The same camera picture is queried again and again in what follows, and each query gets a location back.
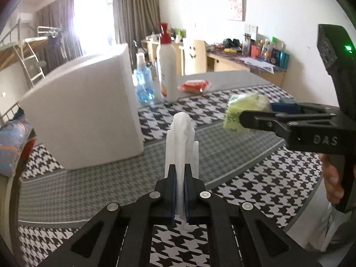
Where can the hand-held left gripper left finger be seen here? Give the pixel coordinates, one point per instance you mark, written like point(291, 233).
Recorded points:
point(172, 189)

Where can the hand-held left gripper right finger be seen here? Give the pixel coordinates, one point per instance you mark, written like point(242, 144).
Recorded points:
point(187, 189)

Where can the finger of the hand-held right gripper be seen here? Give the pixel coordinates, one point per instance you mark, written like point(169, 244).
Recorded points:
point(258, 121)
point(283, 108)

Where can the yellow-green plastic bag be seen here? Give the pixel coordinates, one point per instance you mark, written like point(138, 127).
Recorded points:
point(244, 111)

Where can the white foam box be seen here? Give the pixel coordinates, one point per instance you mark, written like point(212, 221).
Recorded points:
point(83, 108)

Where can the person's right hand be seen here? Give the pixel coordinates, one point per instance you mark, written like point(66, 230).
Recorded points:
point(332, 178)

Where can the grey-green flat box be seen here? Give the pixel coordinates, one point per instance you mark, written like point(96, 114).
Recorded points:
point(287, 100)

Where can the white papers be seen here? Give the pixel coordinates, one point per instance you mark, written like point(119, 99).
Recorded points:
point(257, 64)

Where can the group of toiletry bottles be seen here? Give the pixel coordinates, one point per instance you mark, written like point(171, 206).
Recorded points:
point(267, 51)

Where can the houndstooth tablecloth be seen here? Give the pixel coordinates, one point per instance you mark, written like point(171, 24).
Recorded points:
point(111, 183)

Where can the wooden desk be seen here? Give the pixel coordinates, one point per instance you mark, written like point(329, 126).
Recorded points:
point(236, 62)

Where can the orange snack packet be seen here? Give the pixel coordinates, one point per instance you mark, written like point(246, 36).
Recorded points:
point(194, 85)

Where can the black headphones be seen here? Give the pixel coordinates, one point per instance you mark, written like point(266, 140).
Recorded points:
point(233, 42)

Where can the wooden chair with smiley face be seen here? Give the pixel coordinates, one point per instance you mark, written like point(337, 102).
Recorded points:
point(194, 57)

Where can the white pump bottle red top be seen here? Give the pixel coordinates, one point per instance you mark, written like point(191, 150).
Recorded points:
point(167, 66)

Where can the blue spray bottle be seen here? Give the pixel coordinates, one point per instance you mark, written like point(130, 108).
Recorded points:
point(144, 83)

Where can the person's light trousers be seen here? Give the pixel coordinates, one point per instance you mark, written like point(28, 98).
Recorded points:
point(328, 228)

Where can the wooden drawer cabinet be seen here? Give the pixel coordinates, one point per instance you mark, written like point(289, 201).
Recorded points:
point(151, 50)

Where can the grey curtain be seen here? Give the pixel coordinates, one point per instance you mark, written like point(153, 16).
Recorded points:
point(136, 11)
point(58, 30)

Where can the colourful bedding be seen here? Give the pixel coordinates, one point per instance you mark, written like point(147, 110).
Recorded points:
point(14, 144)

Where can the white metal ladder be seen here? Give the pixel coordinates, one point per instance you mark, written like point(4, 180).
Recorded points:
point(33, 64)

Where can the window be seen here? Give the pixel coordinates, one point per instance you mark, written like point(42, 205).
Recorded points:
point(91, 19)

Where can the dark hanging clothes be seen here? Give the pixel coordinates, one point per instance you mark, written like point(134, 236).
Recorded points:
point(55, 40)

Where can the metal bunk bed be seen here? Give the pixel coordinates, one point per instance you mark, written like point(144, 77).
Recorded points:
point(16, 50)

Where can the white air conditioner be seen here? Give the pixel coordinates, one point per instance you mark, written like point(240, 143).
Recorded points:
point(26, 17)

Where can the pink wall picture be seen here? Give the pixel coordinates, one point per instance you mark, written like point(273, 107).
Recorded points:
point(237, 8)

